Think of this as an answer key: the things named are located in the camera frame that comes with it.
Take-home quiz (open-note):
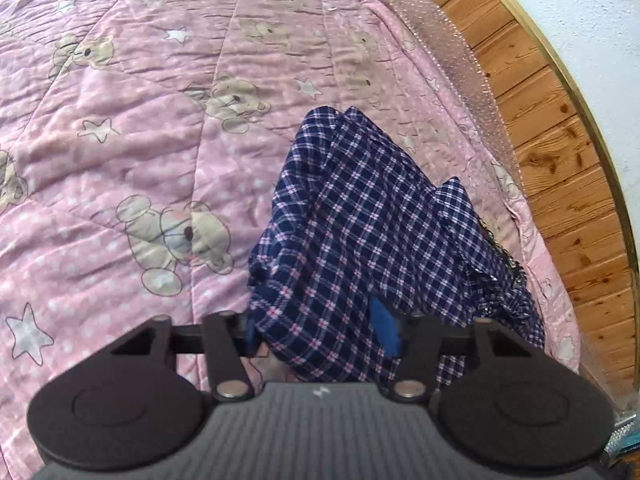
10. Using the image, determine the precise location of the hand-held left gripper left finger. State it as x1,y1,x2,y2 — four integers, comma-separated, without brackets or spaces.
110,312,258,402

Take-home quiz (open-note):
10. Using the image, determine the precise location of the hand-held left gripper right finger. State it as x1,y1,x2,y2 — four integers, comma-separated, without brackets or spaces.
370,297,541,402

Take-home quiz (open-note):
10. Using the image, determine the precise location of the pink bear print blanket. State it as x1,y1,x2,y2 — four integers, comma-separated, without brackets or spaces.
0,0,581,466

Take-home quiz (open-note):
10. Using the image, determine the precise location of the clear bubble wrap sheet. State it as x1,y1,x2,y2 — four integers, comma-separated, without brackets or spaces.
345,0,526,188

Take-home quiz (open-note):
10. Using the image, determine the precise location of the wooden wall panelling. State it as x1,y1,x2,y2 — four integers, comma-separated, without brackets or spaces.
410,0,640,396

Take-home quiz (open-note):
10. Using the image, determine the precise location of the navy plaid shirt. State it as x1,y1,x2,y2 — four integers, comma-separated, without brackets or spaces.
247,106,547,393

